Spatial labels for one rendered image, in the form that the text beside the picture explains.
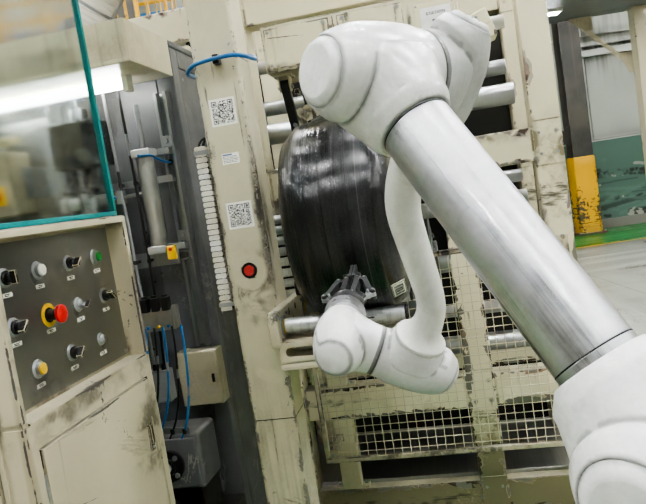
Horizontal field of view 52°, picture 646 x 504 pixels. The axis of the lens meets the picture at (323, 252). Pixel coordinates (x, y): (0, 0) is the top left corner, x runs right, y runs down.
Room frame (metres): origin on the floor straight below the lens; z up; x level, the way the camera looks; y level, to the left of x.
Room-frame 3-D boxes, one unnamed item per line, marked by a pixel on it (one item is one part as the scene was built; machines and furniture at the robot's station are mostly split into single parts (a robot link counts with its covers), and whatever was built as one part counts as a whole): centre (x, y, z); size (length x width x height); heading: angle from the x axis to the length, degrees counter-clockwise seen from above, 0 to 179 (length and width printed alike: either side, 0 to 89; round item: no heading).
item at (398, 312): (1.77, -0.03, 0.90); 0.35 x 0.05 x 0.05; 79
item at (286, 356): (1.77, -0.02, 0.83); 0.36 x 0.09 x 0.06; 79
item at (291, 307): (1.95, 0.12, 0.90); 0.40 x 0.03 x 0.10; 169
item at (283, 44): (2.18, -0.23, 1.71); 0.61 x 0.25 x 0.15; 79
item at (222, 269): (1.93, 0.29, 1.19); 0.05 x 0.04 x 0.48; 169
